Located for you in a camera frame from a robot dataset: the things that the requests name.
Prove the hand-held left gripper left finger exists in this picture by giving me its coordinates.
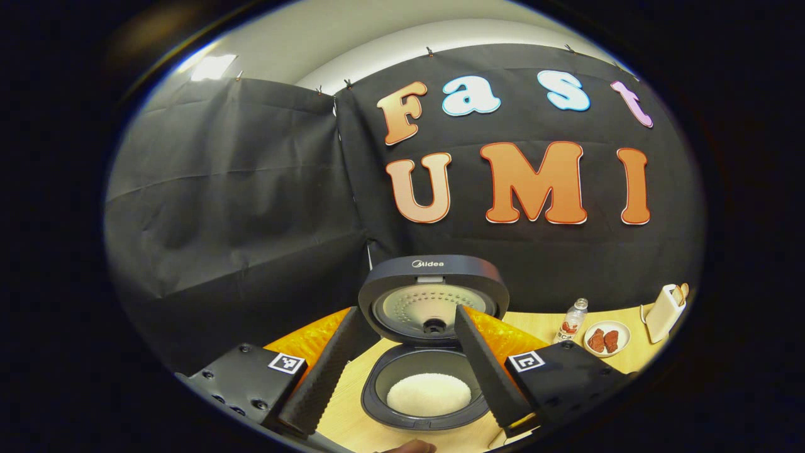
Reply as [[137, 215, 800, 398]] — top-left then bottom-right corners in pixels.
[[175, 306, 382, 439]]

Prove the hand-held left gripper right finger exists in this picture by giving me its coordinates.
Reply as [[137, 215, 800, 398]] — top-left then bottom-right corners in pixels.
[[454, 305, 636, 439]]

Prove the white rice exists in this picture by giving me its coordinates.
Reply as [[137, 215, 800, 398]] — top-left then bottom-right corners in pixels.
[[386, 372, 472, 417]]

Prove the black rice cooker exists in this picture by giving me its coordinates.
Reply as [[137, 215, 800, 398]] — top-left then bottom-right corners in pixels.
[[357, 254, 511, 432]]

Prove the clear plastic drink bottle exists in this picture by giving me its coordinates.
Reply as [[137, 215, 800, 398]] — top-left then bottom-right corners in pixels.
[[553, 298, 589, 344]]

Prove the white round plate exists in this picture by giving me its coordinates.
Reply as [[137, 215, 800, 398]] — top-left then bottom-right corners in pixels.
[[583, 320, 631, 358]]

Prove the white toaster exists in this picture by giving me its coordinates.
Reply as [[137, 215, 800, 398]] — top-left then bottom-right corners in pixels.
[[644, 284, 687, 344]]

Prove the ceiling light panel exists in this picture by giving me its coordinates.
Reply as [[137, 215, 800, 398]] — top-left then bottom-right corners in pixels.
[[191, 54, 238, 82]]

